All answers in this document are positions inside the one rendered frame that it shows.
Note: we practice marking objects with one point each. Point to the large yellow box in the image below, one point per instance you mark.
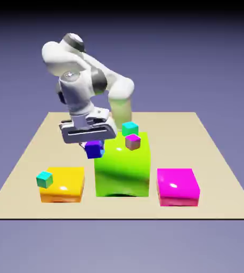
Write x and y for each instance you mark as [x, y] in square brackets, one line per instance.
[64, 184]

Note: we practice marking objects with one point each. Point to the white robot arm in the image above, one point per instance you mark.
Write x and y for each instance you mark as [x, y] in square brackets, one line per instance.
[77, 93]

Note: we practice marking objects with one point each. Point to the small purple cube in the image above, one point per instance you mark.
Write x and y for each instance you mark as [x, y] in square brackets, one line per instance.
[132, 141]

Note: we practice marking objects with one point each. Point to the large green box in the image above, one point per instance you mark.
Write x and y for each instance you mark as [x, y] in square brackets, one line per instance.
[122, 166]

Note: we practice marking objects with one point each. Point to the small blue cube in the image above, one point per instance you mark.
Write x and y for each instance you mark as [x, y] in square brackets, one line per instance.
[93, 149]

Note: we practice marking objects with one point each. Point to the small cyan cube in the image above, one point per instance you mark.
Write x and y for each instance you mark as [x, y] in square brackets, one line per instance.
[130, 128]
[44, 179]

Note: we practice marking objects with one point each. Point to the large magenta box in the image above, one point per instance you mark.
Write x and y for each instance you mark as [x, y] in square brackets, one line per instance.
[177, 187]

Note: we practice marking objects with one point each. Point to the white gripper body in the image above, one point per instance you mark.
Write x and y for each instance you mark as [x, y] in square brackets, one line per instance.
[88, 133]

